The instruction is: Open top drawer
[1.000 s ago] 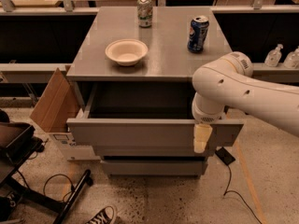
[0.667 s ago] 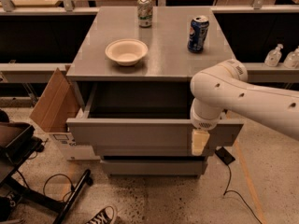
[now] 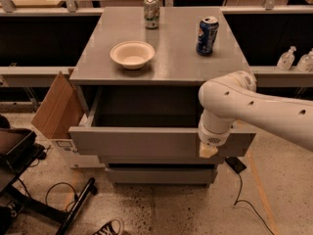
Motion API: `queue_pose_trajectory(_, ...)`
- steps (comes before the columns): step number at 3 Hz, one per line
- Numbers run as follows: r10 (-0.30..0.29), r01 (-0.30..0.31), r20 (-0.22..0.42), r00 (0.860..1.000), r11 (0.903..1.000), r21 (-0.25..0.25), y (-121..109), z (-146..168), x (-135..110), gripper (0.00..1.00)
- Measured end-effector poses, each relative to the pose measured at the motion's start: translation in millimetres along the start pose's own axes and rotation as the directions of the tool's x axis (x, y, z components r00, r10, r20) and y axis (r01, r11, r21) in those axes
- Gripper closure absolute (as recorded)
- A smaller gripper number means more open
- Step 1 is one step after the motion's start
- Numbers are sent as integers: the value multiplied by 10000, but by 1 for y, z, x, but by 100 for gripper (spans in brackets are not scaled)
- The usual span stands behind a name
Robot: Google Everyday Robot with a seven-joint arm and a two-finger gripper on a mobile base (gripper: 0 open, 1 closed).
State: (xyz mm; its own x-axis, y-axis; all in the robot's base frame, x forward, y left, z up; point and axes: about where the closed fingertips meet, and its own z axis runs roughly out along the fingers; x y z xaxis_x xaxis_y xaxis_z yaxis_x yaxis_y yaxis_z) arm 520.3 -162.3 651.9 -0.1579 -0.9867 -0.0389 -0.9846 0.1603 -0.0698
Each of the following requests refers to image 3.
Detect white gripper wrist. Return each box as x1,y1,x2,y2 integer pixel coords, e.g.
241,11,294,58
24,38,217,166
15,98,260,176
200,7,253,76
198,110,235,159

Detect grey top drawer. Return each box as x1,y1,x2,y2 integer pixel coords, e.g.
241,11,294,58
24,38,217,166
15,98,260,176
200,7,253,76
67,86,257,159

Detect grey drawer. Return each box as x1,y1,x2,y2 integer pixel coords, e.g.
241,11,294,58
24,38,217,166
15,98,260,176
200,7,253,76
106,168,217,185
99,156,224,165
67,86,257,159

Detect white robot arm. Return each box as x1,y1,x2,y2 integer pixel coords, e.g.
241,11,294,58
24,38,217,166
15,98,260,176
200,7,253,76
199,70,313,151

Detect grey bottom drawer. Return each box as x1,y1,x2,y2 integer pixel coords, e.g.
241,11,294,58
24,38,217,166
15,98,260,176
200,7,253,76
106,168,217,185

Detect grey middle drawer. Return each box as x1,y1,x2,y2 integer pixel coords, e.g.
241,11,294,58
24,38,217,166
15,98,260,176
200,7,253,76
99,156,224,165

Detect grey drawer cabinet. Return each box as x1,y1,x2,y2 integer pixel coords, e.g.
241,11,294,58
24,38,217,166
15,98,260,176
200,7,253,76
69,6,257,186

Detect open cardboard box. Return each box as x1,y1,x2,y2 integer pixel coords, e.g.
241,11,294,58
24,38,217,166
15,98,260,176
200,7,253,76
30,70,106,169

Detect black power adapter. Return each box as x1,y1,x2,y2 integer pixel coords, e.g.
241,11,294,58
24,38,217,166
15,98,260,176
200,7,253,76
225,157,246,173

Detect blue pepsi can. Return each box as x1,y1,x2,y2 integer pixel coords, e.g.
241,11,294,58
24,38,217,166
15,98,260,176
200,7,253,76
196,16,219,56

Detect white paper bowl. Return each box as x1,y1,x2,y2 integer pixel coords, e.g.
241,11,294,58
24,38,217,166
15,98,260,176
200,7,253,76
110,41,156,70

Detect black white sneaker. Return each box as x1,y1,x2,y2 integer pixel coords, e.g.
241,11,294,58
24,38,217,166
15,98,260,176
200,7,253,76
93,218,124,235

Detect clear sanitizer bottle left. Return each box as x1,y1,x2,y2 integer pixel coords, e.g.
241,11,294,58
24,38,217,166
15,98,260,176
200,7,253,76
277,46,296,71

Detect clear sanitizer bottle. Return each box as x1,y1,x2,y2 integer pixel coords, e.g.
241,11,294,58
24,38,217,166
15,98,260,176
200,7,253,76
277,46,296,71
296,49,313,72

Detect clear sanitizer bottle right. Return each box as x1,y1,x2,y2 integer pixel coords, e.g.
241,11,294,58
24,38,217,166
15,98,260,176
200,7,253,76
296,49,313,72

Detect green white soda can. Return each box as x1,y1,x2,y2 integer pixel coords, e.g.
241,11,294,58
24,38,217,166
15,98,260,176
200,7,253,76
144,0,159,29

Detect black tray on stand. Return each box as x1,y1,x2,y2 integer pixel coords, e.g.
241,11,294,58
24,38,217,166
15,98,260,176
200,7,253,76
0,128,36,165

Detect black rolling stand base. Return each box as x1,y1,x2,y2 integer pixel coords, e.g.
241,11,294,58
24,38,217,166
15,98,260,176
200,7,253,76
5,177,99,235

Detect black floor cable right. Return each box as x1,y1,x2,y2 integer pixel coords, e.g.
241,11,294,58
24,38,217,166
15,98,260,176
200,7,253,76
233,171,276,235

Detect black floor cable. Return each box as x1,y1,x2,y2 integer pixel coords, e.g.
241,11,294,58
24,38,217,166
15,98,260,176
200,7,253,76
233,171,276,235
44,181,79,213

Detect black floor cable left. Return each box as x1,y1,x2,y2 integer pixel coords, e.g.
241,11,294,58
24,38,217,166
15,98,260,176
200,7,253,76
44,181,79,213

